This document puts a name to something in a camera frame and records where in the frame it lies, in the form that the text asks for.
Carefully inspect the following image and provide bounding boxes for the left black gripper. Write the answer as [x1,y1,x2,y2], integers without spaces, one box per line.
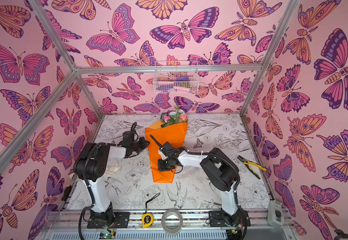
[130,136,151,153]

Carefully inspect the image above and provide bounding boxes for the white fake rose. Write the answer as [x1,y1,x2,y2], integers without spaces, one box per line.
[167,106,184,125]

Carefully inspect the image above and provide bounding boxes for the clear tape roll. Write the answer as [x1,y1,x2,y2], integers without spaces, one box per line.
[161,209,184,235]

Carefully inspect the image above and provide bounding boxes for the green circuit board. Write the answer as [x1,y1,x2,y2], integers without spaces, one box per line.
[99,231,115,240]

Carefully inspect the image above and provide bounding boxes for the grey plastic clamp device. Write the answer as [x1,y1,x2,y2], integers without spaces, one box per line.
[267,200,284,229]

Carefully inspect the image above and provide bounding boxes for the yellow handled pliers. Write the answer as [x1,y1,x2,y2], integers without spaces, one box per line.
[238,155,267,180]

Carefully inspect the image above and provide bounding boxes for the small pink fake rose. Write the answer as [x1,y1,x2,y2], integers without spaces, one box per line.
[160,114,172,128]

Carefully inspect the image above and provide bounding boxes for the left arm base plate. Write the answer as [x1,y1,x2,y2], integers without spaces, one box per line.
[87,212,130,229]

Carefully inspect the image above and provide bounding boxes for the orange wrapping paper sheet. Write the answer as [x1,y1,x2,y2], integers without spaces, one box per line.
[145,120,188,184]

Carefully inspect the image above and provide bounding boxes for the white wire basket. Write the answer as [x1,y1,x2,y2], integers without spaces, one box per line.
[152,61,200,94]

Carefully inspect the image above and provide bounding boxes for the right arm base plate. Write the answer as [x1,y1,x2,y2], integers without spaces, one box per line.
[208,210,251,229]

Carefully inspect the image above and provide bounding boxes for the yellow tape measure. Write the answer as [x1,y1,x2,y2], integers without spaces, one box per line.
[141,192,162,229]

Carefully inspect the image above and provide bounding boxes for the black screwdriver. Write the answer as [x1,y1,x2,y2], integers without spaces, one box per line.
[61,185,72,202]

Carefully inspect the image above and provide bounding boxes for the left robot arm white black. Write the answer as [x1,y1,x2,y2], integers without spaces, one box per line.
[73,122,149,229]

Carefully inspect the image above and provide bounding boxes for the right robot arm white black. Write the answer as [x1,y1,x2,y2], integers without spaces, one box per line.
[150,135,248,227]

